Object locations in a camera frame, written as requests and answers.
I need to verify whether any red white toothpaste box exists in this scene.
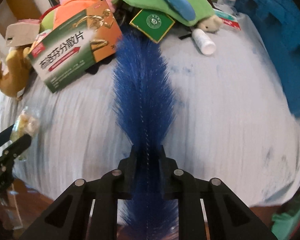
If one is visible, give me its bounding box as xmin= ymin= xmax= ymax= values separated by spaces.
xmin=214 ymin=9 xmax=241 ymax=30

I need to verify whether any blue feather duster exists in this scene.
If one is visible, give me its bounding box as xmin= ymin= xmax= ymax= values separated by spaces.
xmin=114 ymin=32 xmax=177 ymax=239

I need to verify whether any white plastic bottle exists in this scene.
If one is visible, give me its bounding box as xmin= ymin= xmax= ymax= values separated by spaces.
xmin=192 ymin=29 xmax=216 ymax=56

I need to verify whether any blue plastic storage crate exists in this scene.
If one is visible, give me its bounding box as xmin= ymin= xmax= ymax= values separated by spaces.
xmin=235 ymin=0 xmax=300 ymax=118

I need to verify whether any green plush toy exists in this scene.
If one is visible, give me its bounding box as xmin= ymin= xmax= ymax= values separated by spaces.
xmin=111 ymin=0 xmax=223 ymax=33

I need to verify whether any green orange medicine box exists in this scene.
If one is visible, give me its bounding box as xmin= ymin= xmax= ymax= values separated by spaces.
xmin=28 ymin=1 xmax=122 ymax=93

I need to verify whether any small green square box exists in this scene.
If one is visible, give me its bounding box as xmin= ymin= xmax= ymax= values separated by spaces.
xmin=129 ymin=9 xmax=175 ymax=43

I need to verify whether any yellow plush toy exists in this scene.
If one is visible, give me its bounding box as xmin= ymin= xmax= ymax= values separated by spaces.
xmin=0 ymin=46 xmax=32 ymax=100

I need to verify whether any clear snack bag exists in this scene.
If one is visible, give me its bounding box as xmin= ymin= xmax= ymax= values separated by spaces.
xmin=10 ymin=106 xmax=40 ymax=142

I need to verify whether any green cloth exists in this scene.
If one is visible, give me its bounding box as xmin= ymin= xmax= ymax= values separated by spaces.
xmin=271 ymin=194 xmax=300 ymax=239

